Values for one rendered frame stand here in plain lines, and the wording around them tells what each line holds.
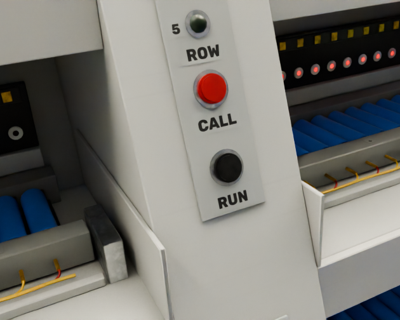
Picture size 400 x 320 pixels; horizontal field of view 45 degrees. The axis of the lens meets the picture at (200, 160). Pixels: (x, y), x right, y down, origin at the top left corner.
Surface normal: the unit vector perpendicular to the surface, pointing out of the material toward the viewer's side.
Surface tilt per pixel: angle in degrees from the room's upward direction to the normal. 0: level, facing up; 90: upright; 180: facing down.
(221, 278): 90
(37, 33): 109
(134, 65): 90
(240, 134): 90
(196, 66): 90
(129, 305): 19
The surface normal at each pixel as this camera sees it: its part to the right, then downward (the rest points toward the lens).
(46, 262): 0.43, 0.36
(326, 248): -0.07, -0.90
